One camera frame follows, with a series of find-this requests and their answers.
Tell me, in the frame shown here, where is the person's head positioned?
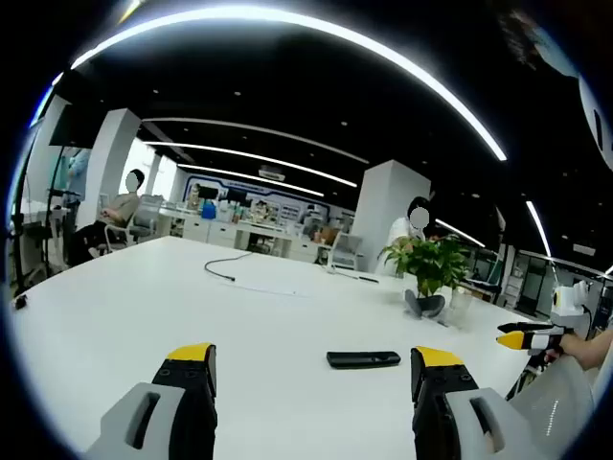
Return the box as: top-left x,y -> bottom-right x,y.
495,7 -> 579,81

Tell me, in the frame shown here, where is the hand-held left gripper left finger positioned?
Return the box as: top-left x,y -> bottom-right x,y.
84,341 -> 219,460

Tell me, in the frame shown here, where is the black wall display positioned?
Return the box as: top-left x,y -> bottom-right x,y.
47,103 -> 104,148

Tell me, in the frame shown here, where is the long curved ceiling light strip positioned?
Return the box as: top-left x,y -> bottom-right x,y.
70,6 -> 509,163

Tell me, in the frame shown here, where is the white mesh laundry bag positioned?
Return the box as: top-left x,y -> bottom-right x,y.
505,352 -> 613,460

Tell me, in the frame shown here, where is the white worn device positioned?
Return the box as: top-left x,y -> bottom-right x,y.
577,71 -> 613,173

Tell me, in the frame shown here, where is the thin white cable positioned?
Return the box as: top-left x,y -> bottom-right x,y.
233,281 -> 315,297

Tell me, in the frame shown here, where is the clear glass cup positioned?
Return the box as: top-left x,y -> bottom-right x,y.
445,286 -> 475,331

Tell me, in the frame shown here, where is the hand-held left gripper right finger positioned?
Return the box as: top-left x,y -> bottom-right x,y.
410,345 -> 564,460

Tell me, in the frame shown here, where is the dark grey curved object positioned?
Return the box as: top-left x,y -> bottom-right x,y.
403,288 -> 447,321

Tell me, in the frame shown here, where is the black cable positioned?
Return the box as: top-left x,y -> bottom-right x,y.
204,252 -> 254,283

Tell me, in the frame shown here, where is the black tripod stand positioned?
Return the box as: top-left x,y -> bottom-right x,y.
8,210 -> 37,296

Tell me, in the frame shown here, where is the green potted plant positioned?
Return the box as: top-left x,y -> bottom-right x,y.
380,233 -> 473,299

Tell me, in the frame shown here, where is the black remote control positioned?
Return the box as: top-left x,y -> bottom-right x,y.
326,350 -> 402,371

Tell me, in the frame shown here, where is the white office chair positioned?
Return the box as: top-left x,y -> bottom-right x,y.
325,231 -> 366,275
93,210 -> 145,258

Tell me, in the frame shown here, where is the person's right hand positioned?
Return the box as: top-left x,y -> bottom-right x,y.
544,333 -> 581,369

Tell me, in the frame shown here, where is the grey office chair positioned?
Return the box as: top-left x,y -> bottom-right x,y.
129,194 -> 163,244

